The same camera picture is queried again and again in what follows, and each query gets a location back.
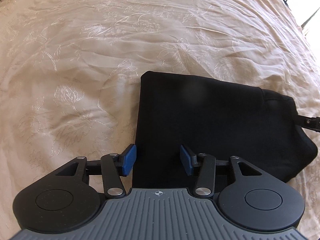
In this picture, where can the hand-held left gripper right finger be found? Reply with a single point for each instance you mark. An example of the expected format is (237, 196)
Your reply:
(186, 159)

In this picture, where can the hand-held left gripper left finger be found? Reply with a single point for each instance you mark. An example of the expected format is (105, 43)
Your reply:
(129, 160)

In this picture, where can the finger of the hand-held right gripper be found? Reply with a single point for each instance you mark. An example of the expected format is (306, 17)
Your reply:
(310, 123)

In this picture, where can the black pants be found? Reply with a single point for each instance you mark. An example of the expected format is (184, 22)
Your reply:
(212, 125)

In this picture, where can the white curtain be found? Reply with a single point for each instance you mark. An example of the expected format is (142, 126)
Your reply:
(311, 22)

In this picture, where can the cream embroidered bedspread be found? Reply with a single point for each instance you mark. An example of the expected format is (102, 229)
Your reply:
(100, 55)

